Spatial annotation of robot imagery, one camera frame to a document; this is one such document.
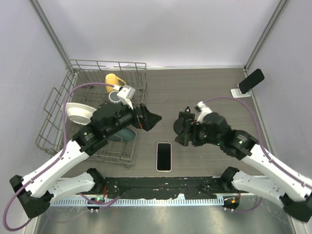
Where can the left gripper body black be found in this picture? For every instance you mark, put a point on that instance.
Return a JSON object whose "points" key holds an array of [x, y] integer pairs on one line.
{"points": [[141, 122]]}

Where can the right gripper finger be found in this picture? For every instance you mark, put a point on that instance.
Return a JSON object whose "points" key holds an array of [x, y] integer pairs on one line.
{"points": [[181, 140], [186, 115]]}

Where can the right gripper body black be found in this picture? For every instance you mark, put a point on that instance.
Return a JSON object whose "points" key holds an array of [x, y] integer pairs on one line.
{"points": [[199, 137]]}

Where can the black clamp phone stand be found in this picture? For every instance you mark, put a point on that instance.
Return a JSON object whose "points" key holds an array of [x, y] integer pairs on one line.
{"points": [[178, 128]]}

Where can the black case phone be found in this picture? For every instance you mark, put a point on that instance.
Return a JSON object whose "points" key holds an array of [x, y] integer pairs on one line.
{"points": [[251, 81]]}

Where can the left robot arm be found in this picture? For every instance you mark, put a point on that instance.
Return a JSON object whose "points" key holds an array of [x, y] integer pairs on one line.
{"points": [[36, 190]]}

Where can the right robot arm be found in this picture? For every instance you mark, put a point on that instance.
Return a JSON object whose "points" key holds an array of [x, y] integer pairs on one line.
{"points": [[284, 186]]}

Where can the pink case phone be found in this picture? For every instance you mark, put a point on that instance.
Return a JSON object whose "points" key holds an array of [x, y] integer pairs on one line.
{"points": [[164, 157]]}

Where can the white phone stand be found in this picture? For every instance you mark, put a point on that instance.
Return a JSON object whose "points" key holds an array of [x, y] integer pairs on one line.
{"points": [[236, 93]]}

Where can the dark teal cup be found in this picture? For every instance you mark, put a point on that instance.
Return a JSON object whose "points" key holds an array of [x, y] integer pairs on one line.
{"points": [[113, 98]]}

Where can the yellow mug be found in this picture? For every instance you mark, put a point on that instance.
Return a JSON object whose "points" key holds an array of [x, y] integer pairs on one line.
{"points": [[114, 80]]}

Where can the white plate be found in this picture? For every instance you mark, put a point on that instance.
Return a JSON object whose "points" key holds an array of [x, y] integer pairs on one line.
{"points": [[79, 113]]}

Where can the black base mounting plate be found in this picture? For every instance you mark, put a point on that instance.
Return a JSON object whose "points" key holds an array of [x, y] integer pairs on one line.
{"points": [[158, 188]]}

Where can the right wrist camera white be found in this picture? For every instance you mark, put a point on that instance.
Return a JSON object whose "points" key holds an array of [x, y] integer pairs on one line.
{"points": [[203, 110]]}

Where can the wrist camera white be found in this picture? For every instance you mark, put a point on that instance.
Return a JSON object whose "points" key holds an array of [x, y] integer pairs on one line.
{"points": [[125, 95], [203, 110]]}

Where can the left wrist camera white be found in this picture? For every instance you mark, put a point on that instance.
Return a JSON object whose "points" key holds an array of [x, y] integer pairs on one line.
{"points": [[125, 95]]}

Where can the grey wire dish rack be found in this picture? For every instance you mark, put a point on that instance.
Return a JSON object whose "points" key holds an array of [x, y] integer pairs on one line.
{"points": [[78, 87]]}

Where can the white slotted cable duct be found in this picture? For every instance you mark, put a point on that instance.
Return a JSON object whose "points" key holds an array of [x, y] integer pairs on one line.
{"points": [[76, 201]]}

